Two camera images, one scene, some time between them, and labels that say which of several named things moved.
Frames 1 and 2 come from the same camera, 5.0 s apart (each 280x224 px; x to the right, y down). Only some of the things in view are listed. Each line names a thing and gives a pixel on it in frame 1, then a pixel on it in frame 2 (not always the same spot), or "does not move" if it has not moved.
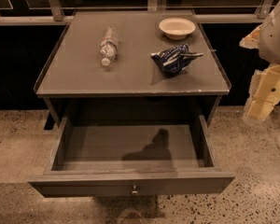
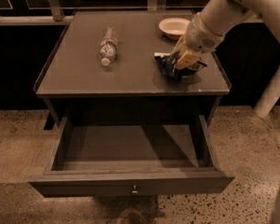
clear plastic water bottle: (109, 42) does not move
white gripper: (275, 36) → (200, 35)
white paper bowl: (176, 28) does not move
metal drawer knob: (134, 191) does not move
